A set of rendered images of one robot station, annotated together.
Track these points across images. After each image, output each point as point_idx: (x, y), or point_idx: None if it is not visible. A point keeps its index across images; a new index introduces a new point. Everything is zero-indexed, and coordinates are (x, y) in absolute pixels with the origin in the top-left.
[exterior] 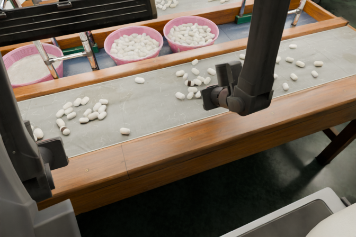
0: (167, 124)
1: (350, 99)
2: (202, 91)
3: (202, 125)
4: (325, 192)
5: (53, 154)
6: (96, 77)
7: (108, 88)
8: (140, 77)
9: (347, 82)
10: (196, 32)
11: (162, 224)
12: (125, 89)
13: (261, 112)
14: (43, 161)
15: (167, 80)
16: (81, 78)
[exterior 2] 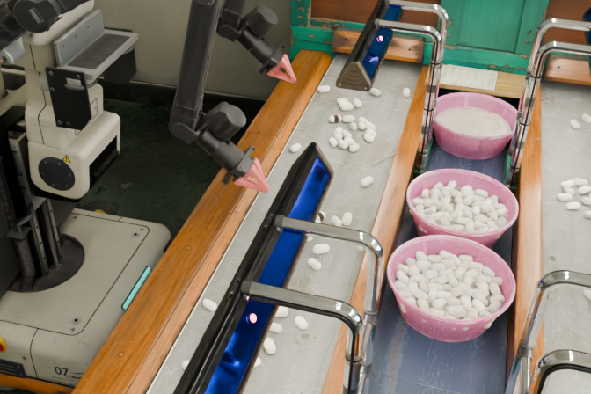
0: (274, 178)
1: (105, 345)
2: (250, 146)
3: (239, 188)
4: (93, 71)
5: (266, 61)
6: (399, 149)
7: (377, 160)
8: (375, 188)
9: (125, 376)
10: (454, 297)
11: None
12: (363, 170)
13: (199, 239)
14: (252, 44)
15: (348, 207)
16: (407, 139)
